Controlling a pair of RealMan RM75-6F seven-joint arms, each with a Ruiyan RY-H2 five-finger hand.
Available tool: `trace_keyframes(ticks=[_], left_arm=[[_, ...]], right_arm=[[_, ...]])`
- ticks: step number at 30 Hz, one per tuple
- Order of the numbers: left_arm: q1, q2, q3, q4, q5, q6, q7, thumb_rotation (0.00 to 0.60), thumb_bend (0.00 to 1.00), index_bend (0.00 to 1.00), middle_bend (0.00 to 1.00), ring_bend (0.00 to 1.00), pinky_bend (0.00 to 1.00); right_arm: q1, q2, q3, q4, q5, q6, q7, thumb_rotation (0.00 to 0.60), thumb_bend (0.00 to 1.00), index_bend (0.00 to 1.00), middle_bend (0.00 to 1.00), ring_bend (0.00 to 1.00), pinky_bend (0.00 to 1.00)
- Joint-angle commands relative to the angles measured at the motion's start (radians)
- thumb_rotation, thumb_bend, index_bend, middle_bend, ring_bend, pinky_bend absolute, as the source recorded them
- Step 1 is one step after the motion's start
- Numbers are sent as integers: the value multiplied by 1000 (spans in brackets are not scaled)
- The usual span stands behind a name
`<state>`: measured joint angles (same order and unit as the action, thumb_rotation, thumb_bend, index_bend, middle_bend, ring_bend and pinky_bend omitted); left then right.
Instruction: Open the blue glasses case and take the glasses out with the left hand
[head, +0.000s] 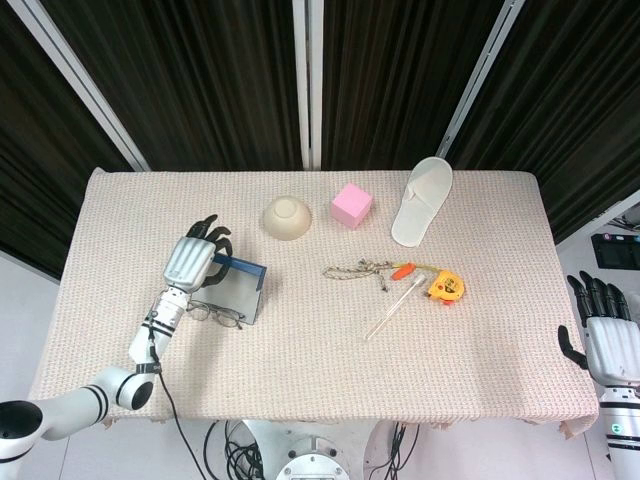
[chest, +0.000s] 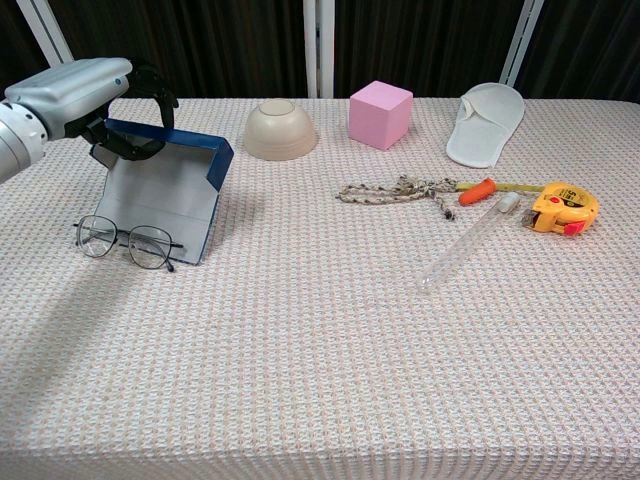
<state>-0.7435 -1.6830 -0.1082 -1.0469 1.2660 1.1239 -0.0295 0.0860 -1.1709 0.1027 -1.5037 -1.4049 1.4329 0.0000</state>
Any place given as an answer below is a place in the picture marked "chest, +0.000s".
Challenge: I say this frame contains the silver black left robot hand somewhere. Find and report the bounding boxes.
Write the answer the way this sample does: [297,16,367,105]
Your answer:
[3,57,180,162]

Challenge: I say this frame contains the blue floral glasses case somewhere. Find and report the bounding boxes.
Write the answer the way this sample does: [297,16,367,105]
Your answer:
[89,118,235,266]

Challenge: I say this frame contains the thin-framed eyeglasses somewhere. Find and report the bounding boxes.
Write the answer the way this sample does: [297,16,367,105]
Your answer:
[73,214,185,274]

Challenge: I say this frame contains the black pleated curtain panel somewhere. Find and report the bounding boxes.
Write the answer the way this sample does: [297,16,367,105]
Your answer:
[49,0,307,99]
[517,0,640,106]
[0,0,56,101]
[332,0,527,99]

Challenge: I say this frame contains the beige upturned bowl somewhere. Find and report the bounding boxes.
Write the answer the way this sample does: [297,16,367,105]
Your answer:
[243,99,319,162]

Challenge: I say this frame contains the pink cube block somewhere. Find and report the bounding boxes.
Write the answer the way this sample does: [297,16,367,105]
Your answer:
[348,81,414,152]

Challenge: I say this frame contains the pink white waffle tablecloth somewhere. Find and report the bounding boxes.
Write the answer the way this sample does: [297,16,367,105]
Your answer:
[0,96,640,480]

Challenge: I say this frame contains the white disposable slipper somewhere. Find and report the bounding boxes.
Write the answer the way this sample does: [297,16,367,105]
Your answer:
[445,83,526,169]

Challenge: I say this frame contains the orange carrot-shaped toy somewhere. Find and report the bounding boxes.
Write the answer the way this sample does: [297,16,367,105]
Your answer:
[458,177,497,206]

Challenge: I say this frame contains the clear tube with white cap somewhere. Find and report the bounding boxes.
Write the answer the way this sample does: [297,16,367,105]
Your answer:
[418,193,521,294]

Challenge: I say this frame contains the yellow tape measure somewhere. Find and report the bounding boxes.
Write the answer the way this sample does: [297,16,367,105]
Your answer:
[456,180,600,236]

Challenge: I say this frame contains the white frame post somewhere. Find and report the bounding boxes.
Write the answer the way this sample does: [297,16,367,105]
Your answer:
[14,0,76,66]
[302,0,335,99]
[499,0,545,87]

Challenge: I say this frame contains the braided speckled rope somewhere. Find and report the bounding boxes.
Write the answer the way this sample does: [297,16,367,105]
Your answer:
[335,174,459,223]

